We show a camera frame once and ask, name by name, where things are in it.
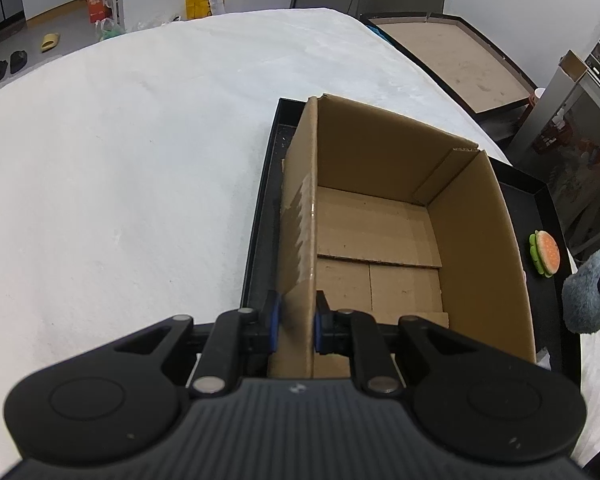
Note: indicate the plush hamburger toy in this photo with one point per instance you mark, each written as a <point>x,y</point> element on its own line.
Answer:
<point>544,253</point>

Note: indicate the grey metal table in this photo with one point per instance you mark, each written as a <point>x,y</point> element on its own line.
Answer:
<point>559,143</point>

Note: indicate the green plastic bag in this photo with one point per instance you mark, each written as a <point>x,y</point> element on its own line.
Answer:
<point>107,29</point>

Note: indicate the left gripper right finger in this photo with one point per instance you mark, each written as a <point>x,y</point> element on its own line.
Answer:
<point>332,328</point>

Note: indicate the white bed cover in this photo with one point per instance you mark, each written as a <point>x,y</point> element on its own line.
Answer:
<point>129,178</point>

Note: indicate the yellow slipper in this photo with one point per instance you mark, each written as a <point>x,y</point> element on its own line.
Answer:
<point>49,42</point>

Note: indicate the yellow cardboard box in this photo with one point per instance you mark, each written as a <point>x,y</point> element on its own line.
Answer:
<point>203,8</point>

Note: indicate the black framed brown board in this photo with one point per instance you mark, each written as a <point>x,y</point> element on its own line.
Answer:
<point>469,67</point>

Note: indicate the fluffy grey-blue plush pillow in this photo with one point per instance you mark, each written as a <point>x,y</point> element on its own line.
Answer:
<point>581,298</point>

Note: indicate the brown cardboard box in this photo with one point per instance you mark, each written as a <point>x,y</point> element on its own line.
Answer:
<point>390,216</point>

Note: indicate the black slipper right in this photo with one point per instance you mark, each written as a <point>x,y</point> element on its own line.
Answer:
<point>17,61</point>

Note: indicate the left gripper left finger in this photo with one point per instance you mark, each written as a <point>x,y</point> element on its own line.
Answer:
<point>262,325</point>

